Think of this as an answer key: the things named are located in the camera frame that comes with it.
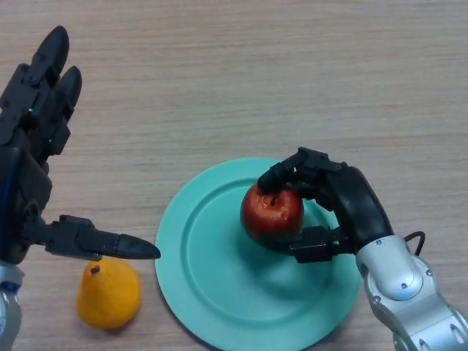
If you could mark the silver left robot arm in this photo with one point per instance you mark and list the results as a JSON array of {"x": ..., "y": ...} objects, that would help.
[{"x": 9, "y": 307}]

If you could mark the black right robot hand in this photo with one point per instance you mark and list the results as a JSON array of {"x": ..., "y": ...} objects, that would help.
[{"x": 351, "y": 204}]

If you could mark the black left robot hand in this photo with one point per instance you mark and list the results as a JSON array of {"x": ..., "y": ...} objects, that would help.
[{"x": 29, "y": 157}]

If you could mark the red apple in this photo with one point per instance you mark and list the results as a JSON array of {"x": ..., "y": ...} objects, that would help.
[{"x": 272, "y": 215}]

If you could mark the yellow pear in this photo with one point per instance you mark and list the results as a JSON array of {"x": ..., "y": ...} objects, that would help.
[{"x": 108, "y": 292}]

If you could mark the green round plate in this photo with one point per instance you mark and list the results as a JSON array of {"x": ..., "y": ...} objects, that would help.
[{"x": 252, "y": 278}]

